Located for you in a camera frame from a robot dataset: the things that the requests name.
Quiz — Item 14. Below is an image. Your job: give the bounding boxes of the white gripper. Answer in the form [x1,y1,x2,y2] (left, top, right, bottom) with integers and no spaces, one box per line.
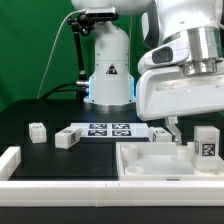
[136,41,224,146]

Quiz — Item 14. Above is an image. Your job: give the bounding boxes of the white square table top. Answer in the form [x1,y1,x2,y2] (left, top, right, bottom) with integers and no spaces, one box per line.
[116,142,224,181]

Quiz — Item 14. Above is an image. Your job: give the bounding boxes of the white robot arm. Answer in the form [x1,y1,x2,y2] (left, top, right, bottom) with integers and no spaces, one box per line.
[71,0,224,121]

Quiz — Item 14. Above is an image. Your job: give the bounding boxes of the white fiducial marker sheet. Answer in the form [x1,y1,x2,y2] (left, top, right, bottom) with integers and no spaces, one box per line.
[70,123,148,138]

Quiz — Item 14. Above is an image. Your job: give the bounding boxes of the white u-shaped fence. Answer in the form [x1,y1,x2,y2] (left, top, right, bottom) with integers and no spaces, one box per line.
[0,146,224,207]

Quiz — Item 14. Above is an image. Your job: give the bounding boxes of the black base cables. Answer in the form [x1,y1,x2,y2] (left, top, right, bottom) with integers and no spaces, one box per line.
[40,79,90,100]

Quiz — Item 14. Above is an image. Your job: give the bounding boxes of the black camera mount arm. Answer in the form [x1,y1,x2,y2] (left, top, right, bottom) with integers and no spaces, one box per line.
[67,13,94,81]

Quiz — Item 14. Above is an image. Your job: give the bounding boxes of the black camera on mount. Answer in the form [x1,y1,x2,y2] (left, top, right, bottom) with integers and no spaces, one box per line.
[85,7,118,21]

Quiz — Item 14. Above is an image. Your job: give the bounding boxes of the white camera cable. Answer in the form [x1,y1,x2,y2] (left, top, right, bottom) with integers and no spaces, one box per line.
[36,9,87,100]

